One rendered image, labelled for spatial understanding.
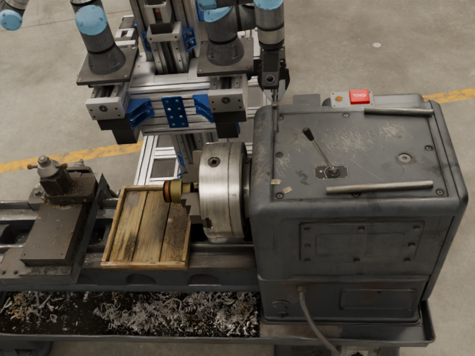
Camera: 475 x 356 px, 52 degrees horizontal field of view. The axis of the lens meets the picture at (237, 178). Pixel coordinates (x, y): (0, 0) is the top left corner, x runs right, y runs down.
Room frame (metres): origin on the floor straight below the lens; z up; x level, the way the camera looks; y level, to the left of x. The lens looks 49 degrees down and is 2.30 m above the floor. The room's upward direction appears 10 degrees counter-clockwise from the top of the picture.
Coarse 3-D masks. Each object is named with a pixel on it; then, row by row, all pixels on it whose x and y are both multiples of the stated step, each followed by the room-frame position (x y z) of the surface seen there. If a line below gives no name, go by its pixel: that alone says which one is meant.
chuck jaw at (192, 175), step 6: (198, 150) 1.11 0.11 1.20; (198, 156) 1.10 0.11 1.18; (192, 162) 1.12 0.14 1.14; (198, 162) 1.09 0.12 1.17; (192, 168) 1.08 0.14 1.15; (198, 168) 1.08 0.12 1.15; (186, 174) 1.07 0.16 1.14; (192, 174) 1.07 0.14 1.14; (198, 174) 1.06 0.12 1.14; (186, 180) 1.06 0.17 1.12; (192, 180) 1.06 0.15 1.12; (198, 180) 1.05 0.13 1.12
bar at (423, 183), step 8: (360, 184) 0.80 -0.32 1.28; (368, 184) 0.80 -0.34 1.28; (376, 184) 0.79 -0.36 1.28; (384, 184) 0.79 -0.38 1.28; (392, 184) 0.78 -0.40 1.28; (400, 184) 0.78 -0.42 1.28; (408, 184) 0.77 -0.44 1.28; (416, 184) 0.77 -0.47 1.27; (424, 184) 0.77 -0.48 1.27; (432, 184) 0.76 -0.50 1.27; (328, 192) 0.80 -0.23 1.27; (336, 192) 0.79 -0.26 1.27; (344, 192) 0.79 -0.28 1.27; (352, 192) 0.79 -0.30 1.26
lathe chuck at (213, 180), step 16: (208, 144) 1.15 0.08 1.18; (224, 144) 1.10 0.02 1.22; (208, 160) 1.02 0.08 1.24; (224, 160) 1.01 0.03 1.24; (208, 176) 0.97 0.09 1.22; (224, 176) 0.96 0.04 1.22; (208, 192) 0.93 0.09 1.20; (224, 192) 0.92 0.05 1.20; (208, 208) 0.90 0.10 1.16; (224, 208) 0.89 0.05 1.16; (224, 224) 0.87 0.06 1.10
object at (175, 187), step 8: (168, 184) 1.06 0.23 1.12; (176, 184) 1.05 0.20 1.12; (184, 184) 1.05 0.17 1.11; (192, 184) 1.07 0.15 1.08; (168, 192) 1.04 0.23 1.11; (176, 192) 1.03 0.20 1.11; (184, 192) 1.03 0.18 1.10; (192, 192) 1.06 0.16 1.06; (168, 200) 1.03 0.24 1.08; (176, 200) 1.02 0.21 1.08
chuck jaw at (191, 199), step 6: (198, 192) 1.02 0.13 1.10; (180, 198) 1.00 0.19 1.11; (186, 198) 0.99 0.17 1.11; (192, 198) 0.99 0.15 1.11; (198, 198) 0.99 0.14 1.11; (186, 204) 0.97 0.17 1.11; (192, 204) 0.96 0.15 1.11; (198, 204) 0.96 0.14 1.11; (192, 210) 0.93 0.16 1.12; (198, 210) 0.93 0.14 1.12; (192, 216) 0.91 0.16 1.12; (198, 216) 0.91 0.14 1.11; (192, 222) 0.91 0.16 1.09; (198, 222) 0.91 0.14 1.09; (204, 222) 0.89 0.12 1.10; (210, 222) 0.89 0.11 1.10
